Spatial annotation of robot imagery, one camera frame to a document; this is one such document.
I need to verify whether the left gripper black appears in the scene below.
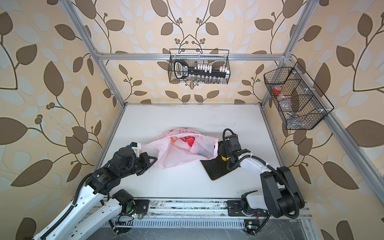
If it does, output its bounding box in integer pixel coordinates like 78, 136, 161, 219
119, 151, 159, 180

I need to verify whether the pink plastic bag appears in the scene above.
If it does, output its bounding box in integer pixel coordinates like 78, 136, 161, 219
140, 128, 219, 170

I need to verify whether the red fake strawberry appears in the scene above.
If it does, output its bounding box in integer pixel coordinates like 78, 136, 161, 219
187, 136, 195, 147

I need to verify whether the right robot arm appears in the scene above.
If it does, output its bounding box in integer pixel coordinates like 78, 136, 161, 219
218, 129, 305, 236

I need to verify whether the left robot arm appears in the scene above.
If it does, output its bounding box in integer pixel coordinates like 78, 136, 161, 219
32, 145, 157, 240

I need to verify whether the black square tray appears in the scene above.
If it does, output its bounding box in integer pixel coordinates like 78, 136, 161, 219
200, 141, 239, 181

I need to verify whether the red capped plastic bottle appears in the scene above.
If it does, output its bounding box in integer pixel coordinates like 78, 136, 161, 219
272, 85, 287, 101

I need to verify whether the black socket set holder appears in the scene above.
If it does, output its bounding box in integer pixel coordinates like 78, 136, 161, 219
173, 60, 231, 80

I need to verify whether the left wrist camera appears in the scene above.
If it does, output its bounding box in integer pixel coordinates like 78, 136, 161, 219
127, 142, 142, 156

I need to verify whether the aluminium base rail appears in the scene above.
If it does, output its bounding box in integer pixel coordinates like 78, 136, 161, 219
64, 197, 313, 220

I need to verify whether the black wire basket right wall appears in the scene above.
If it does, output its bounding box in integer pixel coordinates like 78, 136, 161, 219
264, 63, 334, 130

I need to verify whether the black wire basket wall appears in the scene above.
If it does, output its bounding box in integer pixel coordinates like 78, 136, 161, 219
264, 63, 334, 130
168, 48, 231, 85

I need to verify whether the black wire basket back wall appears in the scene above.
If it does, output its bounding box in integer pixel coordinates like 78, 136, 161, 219
168, 48, 231, 85

